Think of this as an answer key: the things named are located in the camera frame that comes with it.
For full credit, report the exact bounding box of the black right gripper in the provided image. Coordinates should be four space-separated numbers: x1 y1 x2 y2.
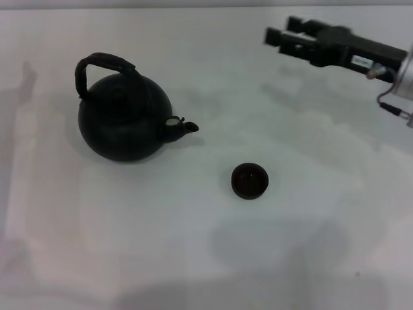
263 15 407 81

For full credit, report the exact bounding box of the small dark teacup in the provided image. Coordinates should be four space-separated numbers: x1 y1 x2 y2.
230 162 270 200

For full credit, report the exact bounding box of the black round teapot with handle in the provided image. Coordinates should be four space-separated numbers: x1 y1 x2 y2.
74 52 200 163

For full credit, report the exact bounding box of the right wrist cable with plug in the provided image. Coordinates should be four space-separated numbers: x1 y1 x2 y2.
366 63 413 118

